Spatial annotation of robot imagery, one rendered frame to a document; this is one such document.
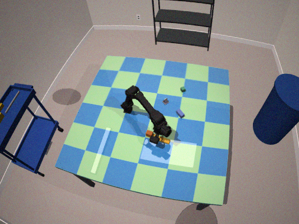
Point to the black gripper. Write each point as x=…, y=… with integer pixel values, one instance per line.
x=155, y=139

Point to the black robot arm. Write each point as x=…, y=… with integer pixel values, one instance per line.
x=155, y=116

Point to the orange long bar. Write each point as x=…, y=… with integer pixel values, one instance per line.
x=162, y=139

